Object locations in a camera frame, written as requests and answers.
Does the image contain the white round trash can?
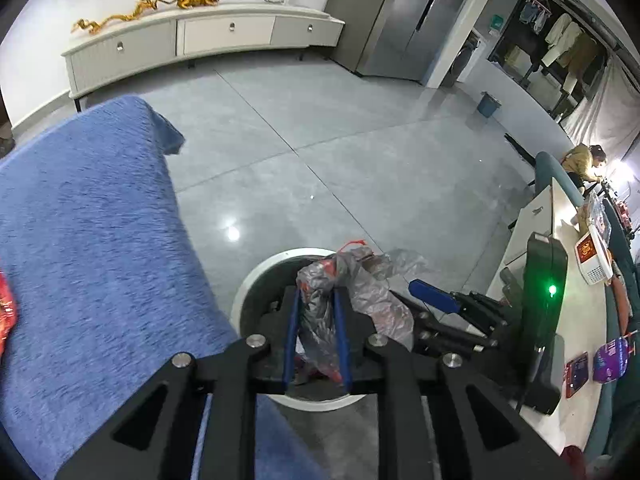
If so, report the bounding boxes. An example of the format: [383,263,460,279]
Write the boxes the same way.
[231,246,371,413]

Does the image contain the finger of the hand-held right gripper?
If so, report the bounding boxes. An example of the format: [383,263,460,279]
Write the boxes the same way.
[407,279,506,323]
[390,290,501,358]

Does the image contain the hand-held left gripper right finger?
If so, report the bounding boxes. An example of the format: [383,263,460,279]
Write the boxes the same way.
[332,287,576,480]

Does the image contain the white table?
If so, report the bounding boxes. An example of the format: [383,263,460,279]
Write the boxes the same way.
[487,175,616,461]

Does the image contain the long gold dragon figurine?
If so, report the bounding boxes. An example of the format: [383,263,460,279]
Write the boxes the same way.
[72,10,130,36]

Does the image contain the red white box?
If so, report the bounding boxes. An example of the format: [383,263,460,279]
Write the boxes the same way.
[574,225,615,286]

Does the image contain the purple packet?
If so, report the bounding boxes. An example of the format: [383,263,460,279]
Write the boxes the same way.
[592,336,631,383]

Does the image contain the bright red snack wrapper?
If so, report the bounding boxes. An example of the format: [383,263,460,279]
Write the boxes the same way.
[0,270,18,361]

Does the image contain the cream hanging garment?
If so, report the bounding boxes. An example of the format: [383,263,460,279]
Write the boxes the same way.
[542,12,574,67]

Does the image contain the light blue hanging garments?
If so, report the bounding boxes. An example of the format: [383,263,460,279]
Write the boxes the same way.
[517,0,551,36]

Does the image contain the white grey television cabinet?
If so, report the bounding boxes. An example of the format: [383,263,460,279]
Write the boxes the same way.
[61,2,346,111]

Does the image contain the red blue flat packet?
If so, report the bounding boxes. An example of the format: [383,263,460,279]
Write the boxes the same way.
[565,352,591,400]

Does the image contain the brown hanging garment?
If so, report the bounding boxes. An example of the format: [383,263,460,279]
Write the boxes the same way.
[560,32,603,85]

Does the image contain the grey two-door refrigerator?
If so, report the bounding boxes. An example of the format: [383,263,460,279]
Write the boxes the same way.
[324,0,493,83]

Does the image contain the white hanging sheet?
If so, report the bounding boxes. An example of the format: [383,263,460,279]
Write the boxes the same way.
[560,57,640,161]

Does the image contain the blue fluffy blanket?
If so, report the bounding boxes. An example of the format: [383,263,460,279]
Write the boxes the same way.
[0,95,321,480]

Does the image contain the small gold dragon figurine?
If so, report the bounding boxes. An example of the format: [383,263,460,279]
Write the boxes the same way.
[127,0,167,23]

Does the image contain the clear grey plastic bag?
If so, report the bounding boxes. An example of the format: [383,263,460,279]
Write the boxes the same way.
[295,241,435,386]

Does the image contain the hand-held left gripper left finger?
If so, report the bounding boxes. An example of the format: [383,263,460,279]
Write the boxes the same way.
[55,285,303,480]

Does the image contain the blue plastic bin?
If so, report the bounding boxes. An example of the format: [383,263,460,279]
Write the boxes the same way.
[476,91,502,119]

